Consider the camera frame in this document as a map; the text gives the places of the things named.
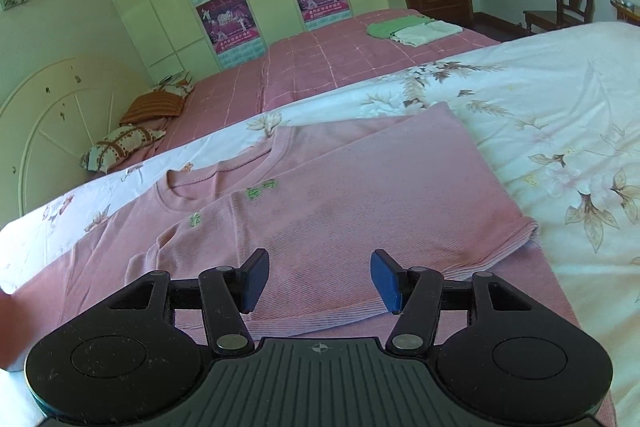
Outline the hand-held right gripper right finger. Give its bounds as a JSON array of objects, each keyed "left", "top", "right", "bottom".
[{"left": 370, "top": 249, "right": 533, "bottom": 356}]

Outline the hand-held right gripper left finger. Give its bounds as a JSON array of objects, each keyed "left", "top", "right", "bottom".
[{"left": 107, "top": 248, "right": 271, "bottom": 356}]

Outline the pink t-shirt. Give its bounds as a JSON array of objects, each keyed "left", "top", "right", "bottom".
[{"left": 10, "top": 102, "right": 588, "bottom": 427}]

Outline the brown white patterned pillow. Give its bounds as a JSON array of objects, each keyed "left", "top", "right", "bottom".
[{"left": 80, "top": 124, "right": 167, "bottom": 172}]

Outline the orange striped pillow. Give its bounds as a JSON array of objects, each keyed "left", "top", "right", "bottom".
[{"left": 119, "top": 89, "right": 187, "bottom": 126}]

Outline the floral cushion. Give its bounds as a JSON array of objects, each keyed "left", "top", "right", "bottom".
[{"left": 155, "top": 71, "right": 195, "bottom": 96}]

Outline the pink checked bed sheet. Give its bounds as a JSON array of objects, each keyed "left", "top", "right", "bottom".
[{"left": 145, "top": 9, "right": 501, "bottom": 148}]

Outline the white floral quilt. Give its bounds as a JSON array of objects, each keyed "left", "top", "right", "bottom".
[{"left": 0, "top": 21, "right": 640, "bottom": 427}]

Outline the folded white cloth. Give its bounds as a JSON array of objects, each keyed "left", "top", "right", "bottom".
[{"left": 390, "top": 20, "right": 463, "bottom": 48}]

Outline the folded green cloth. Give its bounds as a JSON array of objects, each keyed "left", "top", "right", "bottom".
[{"left": 366, "top": 17, "right": 436, "bottom": 40}]

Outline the cream round headboard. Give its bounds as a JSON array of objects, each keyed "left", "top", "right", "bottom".
[{"left": 0, "top": 57, "right": 151, "bottom": 218}]

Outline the wooden side table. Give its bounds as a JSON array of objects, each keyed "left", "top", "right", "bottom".
[{"left": 609, "top": 0, "right": 640, "bottom": 26}]

